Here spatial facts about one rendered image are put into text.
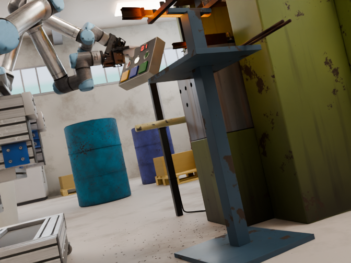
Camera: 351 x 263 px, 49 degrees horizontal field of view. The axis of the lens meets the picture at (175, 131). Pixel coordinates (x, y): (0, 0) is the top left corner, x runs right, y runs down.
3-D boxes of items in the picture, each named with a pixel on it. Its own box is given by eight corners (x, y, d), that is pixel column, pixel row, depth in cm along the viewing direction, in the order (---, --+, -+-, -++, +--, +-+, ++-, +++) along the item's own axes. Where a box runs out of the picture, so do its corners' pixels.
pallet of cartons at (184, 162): (218, 169, 600) (213, 145, 602) (245, 167, 532) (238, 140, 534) (154, 185, 556) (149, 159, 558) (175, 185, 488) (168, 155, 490)
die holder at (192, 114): (218, 134, 186) (198, 46, 189) (189, 141, 222) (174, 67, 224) (309, 115, 205) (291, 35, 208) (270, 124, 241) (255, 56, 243)
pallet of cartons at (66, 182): (115, 182, 888) (111, 165, 890) (118, 183, 806) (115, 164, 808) (61, 194, 855) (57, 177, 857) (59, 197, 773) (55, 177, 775)
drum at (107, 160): (135, 196, 460) (118, 113, 465) (78, 210, 442) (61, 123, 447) (128, 192, 526) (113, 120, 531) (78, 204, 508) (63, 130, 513)
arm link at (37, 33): (2, 6, 176) (54, 99, 195) (20, -2, 171) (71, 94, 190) (17, 1, 185) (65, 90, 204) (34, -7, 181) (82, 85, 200)
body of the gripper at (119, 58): (124, 66, 202) (101, 69, 198) (120, 50, 202) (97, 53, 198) (126, 62, 195) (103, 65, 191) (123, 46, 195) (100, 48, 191)
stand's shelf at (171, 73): (196, 54, 130) (195, 48, 131) (148, 83, 165) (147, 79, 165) (261, 49, 145) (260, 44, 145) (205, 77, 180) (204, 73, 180)
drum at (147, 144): (139, 184, 659) (127, 130, 664) (174, 176, 677) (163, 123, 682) (145, 185, 598) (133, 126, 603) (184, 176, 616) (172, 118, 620)
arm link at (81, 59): (70, 72, 193) (67, 56, 193) (92, 69, 197) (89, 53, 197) (72, 68, 185) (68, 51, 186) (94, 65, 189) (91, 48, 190)
